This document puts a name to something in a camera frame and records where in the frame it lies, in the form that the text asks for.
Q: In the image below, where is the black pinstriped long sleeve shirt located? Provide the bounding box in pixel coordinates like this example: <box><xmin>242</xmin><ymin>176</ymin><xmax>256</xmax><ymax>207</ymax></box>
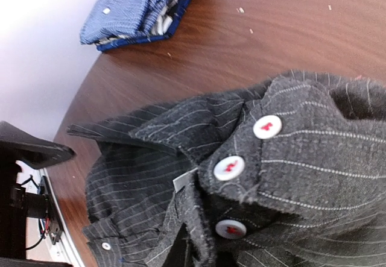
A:
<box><xmin>68</xmin><ymin>71</ymin><xmax>385</xmax><ymax>266</ymax></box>

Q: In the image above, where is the blue checked shirt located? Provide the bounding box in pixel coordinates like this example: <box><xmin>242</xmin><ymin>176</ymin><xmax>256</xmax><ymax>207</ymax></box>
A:
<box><xmin>80</xmin><ymin>0</ymin><xmax>169</xmax><ymax>45</ymax></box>

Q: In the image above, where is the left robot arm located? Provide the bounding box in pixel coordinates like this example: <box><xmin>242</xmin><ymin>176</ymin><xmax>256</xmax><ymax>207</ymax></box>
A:
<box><xmin>1</xmin><ymin>121</ymin><xmax>75</xmax><ymax>266</ymax></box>

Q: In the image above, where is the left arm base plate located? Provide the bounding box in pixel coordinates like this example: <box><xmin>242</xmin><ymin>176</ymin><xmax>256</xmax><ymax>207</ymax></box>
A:
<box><xmin>39</xmin><ymin>175</ymin><xmax>64</xmax><ymax>245</ymax></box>

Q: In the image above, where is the aluminium front rail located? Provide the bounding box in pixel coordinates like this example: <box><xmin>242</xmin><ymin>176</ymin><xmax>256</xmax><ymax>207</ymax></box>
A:
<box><xmin>36</xmin><ymin>169</ymin><xmax>85</xmax><ymax>267</ymax></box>

